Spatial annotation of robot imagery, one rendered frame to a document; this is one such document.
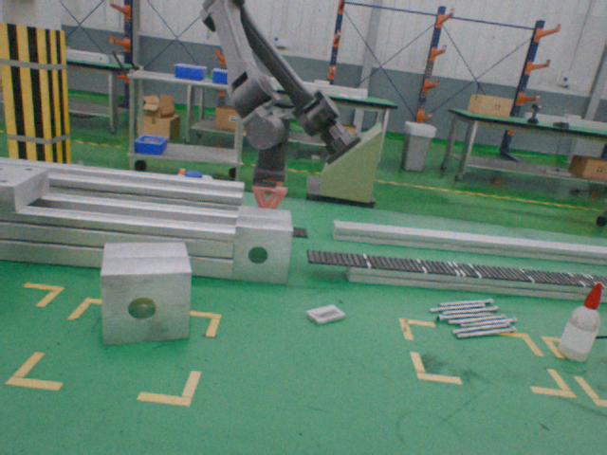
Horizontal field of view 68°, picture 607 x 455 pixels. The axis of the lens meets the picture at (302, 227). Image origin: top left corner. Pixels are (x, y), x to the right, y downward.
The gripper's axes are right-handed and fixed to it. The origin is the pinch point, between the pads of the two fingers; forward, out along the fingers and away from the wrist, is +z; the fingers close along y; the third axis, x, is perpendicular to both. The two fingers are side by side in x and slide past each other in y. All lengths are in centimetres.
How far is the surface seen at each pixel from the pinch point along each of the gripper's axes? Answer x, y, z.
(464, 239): 43.3, 1.8, 1.6
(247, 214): -3.6, 18.4, -5.0
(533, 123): 303, -417, 6
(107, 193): -30.6, 4.8, -1.6
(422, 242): 34.4, 1.4, 3.4
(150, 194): -22.7, 4.4, -2.2
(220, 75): -39, -283, -10
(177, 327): -10.4, 41.2, 2.6
